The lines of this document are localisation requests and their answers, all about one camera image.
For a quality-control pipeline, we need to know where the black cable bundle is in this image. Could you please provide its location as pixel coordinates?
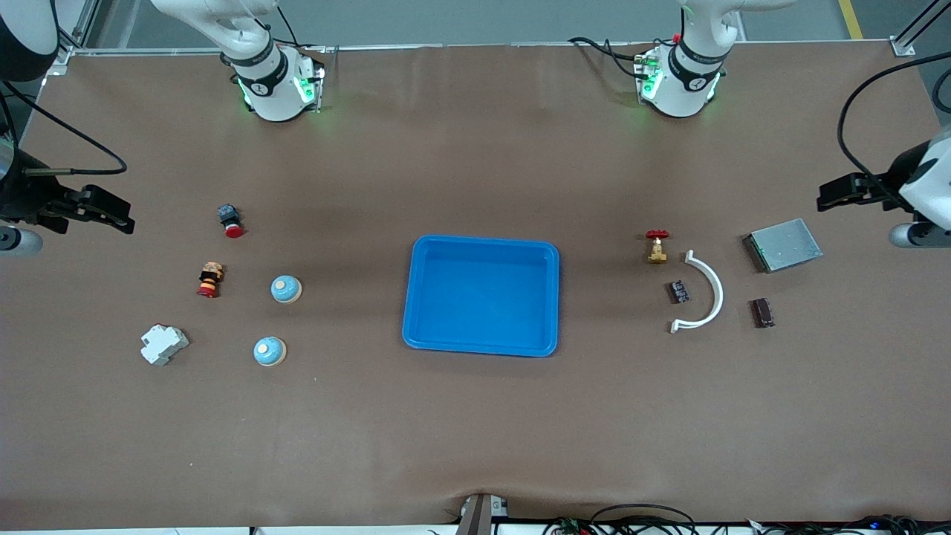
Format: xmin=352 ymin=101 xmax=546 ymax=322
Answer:
xmin=743 ymin=514 xmax=951 ymax=535
xmin=542 ymin=504 xmax=703 ymax=535

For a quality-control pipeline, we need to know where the grey metal table clamp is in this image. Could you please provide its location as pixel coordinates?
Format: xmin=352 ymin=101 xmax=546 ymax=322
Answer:
xmin=457 ymin=493 xmax=510 ymax=535

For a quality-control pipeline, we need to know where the red yellow emergency stop button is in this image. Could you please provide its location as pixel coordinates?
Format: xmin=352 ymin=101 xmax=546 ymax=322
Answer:
xmin=197 ymin=262 xmax=225 ymax=299

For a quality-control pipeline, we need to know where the white curved plastic bracket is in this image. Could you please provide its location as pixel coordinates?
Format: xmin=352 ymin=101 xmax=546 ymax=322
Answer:
xmin=670 ymin=250 xmax=724 ymax=334

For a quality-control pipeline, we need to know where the aluminium frame profile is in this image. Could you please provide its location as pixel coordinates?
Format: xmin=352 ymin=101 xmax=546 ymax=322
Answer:
xmin=890 ymin=0 xmax=951 ymax=57
xmin=52 ymin=0 xmax=101 ymax=66

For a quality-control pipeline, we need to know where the white circuit breaker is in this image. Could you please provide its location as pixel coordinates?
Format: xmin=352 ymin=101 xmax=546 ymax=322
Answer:
xmin=140 ymin=325 xmax=190 ymax=366

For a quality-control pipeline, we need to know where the black right base cable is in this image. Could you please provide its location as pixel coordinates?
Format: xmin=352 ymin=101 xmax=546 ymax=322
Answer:
xmin=264 ymin=4 xmax=328 ymax=53

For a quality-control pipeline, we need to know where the blue plastic tray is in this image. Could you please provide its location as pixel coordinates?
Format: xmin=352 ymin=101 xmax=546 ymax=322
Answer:
xmin=402 ymin=235 xmax=559 ymax=358

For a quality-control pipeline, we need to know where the black left base cable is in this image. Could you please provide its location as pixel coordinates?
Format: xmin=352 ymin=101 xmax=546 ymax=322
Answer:
xmin=568 ymin=36 xmax=655 ymax=79

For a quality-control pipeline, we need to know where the grey metal box module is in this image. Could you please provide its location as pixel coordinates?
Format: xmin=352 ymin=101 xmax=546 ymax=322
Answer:
xmin=743 ymin=218 xmax=824 ymax=274

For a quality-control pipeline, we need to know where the black base cable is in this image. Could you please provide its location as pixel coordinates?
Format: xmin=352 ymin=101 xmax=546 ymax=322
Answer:
xmin=264 ymin=4 xmax=328 ymax=53
xmin=568 ymin=36 xmax=655 ymax=79

